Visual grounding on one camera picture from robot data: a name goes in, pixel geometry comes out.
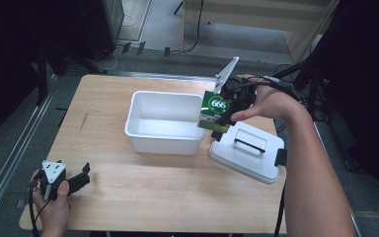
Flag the black tripod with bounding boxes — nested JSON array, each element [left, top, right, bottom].
[[269, 48, 331, 123]]

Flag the black metal stand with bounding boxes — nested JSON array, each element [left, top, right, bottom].
[[34, 39, 109, 107]]

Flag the black floor cables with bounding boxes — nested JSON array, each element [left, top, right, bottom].
[[272, 63, 314, 110]]

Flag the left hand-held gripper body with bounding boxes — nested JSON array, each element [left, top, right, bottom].
[[29, 159, 69, 201]]

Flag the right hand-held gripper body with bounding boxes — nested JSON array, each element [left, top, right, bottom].
[[213, 55, 259, 127]]

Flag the light wooden furniture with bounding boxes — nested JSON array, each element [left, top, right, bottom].
[[180, 0, 341, 64]]

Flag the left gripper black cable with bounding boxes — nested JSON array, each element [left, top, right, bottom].
[[27, 179, 53, 237]]

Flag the person's left hand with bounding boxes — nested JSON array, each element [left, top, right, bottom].
[[29, 169, 74, 237]]

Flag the black cabinet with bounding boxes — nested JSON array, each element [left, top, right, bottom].
[[78, 0, 126, 62]]

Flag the aluminium floor rail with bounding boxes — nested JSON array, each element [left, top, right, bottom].
[[304, 108, 363, 237], [111, 70, 219, 83], [0, 73, 59, 229]]

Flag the dark curtain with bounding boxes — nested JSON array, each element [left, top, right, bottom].
[[0, 0, 84, 150], [320, 0, 379, 206]]

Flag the black hanging cable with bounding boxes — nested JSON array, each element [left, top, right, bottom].
[[179, 0, 205, 54]]

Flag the green carton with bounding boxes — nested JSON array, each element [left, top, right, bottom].
[[196, 90, 234, 134]]

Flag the person's right hand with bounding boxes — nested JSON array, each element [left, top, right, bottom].
[[229, 73, 306, 124]]

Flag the white plastic storage box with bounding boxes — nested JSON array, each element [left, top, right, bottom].
[[123, 90, 207, 156]]

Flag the white lid with black handle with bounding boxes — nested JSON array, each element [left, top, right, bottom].
[[208, 120, 288, 186]]

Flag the white floor cable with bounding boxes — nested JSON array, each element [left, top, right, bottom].
[[106, 14, 138, 72]]

